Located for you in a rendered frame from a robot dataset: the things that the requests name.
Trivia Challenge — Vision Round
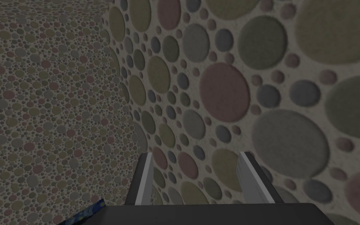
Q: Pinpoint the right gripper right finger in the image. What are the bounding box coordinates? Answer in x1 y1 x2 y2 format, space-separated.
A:
236 151 285 204

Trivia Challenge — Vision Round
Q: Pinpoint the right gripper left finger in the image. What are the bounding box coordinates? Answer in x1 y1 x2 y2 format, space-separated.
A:
124 152 154 207

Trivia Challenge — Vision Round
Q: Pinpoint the blue patterned book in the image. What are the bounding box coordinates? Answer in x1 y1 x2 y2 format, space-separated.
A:
56 198 107 225

